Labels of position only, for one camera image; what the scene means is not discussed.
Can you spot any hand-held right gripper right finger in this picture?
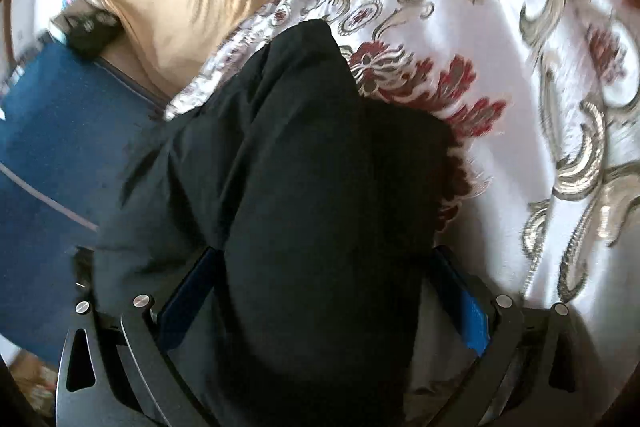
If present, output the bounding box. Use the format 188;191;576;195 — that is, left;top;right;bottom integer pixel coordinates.
432;244;589;427

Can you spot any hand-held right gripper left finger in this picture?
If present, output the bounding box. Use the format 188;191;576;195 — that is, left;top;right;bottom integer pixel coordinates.
55;247;226;427

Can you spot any dark green garment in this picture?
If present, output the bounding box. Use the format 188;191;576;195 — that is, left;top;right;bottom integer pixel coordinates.
92;19;468;427

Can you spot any blue rug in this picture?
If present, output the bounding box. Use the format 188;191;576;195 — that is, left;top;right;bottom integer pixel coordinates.
0;41;167;364

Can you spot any white floral bedspread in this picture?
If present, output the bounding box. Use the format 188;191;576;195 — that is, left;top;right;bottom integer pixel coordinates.
164;0;640;408

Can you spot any black object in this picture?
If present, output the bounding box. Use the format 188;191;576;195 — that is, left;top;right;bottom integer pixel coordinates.
64;9;124;58

